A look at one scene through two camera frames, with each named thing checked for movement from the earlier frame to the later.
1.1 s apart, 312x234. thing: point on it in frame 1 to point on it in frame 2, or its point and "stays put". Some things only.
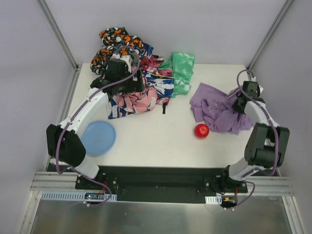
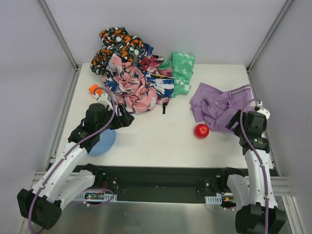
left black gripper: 136,83 to 123,117
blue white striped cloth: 164,87 stays put
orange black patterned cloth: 116,40 stays put
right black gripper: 238,105 to 234,120
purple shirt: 211,107 stays put
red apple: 201,131 stays put
